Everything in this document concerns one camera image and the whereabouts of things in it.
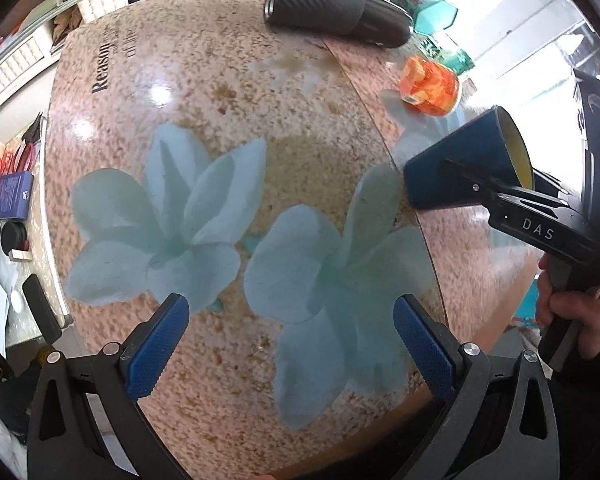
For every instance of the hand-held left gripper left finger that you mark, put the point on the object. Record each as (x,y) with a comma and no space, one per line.
(155,347)

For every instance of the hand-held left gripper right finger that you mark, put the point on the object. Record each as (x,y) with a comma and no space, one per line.
(425,350)

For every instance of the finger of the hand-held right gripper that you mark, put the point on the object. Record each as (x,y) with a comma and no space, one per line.
(472,180)

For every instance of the dark blue cup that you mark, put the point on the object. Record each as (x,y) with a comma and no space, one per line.
(460,145)

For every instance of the person's right forearm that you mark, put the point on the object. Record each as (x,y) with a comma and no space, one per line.
(587,410)

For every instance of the orange transparent cup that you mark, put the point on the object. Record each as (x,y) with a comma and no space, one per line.
(430,85)

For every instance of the black ribbed thermos cup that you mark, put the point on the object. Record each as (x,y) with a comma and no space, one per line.
(320,2)

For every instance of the person's right hand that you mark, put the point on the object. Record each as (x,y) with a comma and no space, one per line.
(582,312)

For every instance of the black remote control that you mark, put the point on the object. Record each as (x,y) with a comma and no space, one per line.
(41,307)

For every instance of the green printed box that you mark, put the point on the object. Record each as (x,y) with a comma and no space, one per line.
(450,55)

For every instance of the black round jar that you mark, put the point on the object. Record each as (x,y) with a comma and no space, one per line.
(14,236)

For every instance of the teal hexagonal box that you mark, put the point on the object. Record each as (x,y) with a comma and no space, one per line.
(422,0)

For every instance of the dark blue box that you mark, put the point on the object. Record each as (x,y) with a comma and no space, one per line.
(14,195)

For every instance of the white tufted bench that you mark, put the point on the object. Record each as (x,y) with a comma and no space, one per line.
(15,62)

